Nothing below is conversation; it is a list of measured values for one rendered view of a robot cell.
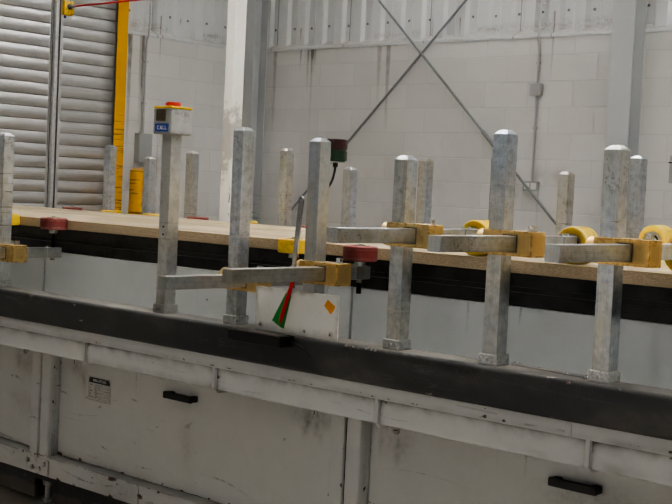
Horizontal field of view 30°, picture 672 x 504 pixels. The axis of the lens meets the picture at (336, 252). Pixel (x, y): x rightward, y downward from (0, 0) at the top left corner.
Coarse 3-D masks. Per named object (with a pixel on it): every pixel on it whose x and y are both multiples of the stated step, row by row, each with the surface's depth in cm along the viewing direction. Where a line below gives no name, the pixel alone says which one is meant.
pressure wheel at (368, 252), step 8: (344, 248) 287; (352, 248) 285; (360, 248) 284; (368, 248) 285; (376, 248) 287; (344, 256) 287; (352, 256) 285; (360, 256) 285; (368, 256) 285; (376, 256) 287; (360, 264) 287; (360, 288) 289
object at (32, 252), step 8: (0, 248) 360; (32, 248) 368; (40, 248) 370; (48, 248) 372; (56, 248) 374; (0, 256) 360; (32, 256) 368; (40, 256) 370; (48, 256) 372; (56, 256) 374
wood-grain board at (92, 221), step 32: (32, 224) 389; (96, 224) 368; (128, 224) 366; (192, 224) 391; (224, 224) 404; (256, 224) 419; (384, 256) 294; (416, 256) 288; (448, 256) 281; (480, 256) 278; (512, 256) 285; (544, 256) 292
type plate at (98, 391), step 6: (90, 378) 377; (96, 378) 375; (102, 378) 373; (90, 384) 377; (96, 384) 375; (102, 384) 373; (108, 384) 371; (90, 390) 377; (96, 390) 375; (102, 390) 373; (108, 390) 371; (90, 396) 377; (96, 396) 375; (102, 396) 373; (108, 396) 371; (102, 402) 373; (108, 402) 371
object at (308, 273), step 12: (228, 276) 258; (240, 276) 259; (252, 276) 261; (264, 276) 264; (276, 276) 267; (288, 276) 269; (300, 276) 272; (312, 276) 275; (324, 276) 278; (360, 276) 287
